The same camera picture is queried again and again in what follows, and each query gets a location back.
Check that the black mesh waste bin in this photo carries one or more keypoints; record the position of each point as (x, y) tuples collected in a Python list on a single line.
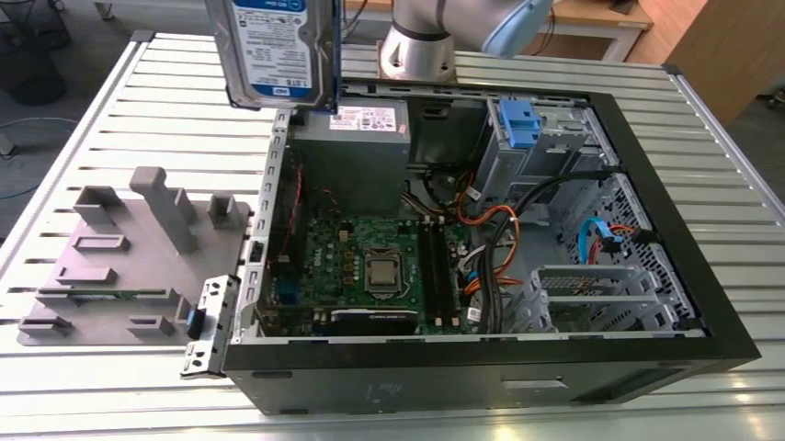
[(30, 78)]

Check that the grey parts rack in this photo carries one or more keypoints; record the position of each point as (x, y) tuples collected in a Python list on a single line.
[(153, 257)]

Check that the CPU socket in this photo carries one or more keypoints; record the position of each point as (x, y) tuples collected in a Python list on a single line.
[(386, 292)]

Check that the blue plastic drive latch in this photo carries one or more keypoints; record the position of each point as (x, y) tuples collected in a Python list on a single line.
[(518, 115)]

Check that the green RAM stick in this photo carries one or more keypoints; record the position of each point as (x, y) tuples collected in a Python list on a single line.
[(100, 297)]

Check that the black open PC case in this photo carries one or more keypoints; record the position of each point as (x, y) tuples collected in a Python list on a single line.
[(428, 386)]

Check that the black graphics card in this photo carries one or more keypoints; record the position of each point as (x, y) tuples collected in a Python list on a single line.
[(367, 324)]

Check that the white post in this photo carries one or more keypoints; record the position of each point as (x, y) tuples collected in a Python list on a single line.
[(5, 142)]

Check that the black RAM slot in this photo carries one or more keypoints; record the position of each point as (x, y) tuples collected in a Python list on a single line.
[(432, 275), (447, 275)]

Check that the silver CPU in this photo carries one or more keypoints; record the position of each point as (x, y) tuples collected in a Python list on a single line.
[(383, 271)]

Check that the wooden desk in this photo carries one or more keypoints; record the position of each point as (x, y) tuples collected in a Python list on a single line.
[(588, 16)]

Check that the metal optical drive cage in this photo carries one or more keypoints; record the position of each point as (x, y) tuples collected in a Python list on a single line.
[(539, 161)]

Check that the metal expansion slot bracket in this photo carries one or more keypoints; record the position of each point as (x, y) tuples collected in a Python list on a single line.
[(211, 294)]

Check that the green motherboard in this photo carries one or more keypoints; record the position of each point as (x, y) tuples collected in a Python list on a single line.
[(331, 239)]

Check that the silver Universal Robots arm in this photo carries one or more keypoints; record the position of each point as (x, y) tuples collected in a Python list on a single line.
[(416, 55)]

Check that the hard disk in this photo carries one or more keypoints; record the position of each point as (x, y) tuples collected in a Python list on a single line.
[(275, 46)]

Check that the grey power supply unit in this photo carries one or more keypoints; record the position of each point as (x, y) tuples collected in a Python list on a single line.
[(349, 174)]

